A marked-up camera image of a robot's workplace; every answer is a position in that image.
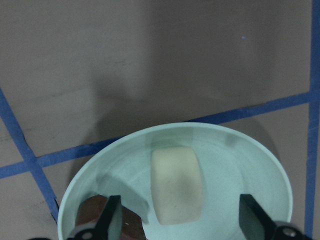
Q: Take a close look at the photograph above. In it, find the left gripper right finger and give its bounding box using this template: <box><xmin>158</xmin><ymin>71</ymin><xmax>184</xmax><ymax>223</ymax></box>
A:
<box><xmin>239</xmin><ymin>194</ymin><xmax>310</xmax><ymax>240</ymax></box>

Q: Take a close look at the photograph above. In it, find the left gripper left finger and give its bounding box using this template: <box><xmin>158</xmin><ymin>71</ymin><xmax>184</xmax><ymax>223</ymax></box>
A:
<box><xmin>72</xmin><ymin>195</ymin><xmax>122</xmax><ymax>240</ymax></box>

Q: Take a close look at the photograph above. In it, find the brown steamed bun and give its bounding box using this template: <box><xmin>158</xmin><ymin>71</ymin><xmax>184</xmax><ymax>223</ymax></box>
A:
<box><xmin>68</xmin><ymin>195</ymin><xmax>146</xmax><ymax>240</ymax></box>

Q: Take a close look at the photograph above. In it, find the white steamed bun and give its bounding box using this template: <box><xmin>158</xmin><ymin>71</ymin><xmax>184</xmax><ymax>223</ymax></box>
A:
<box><xmin>150</xmin><ymin>146</ymin><xmax>203</xmax><ymax>225</ymax></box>

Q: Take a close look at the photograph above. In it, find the light green plate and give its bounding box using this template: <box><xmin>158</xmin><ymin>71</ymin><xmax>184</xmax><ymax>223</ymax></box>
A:
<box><xmin>57</xmin><ymin>122</ymin><xmax>293</xmax><ymax>240</ymax></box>

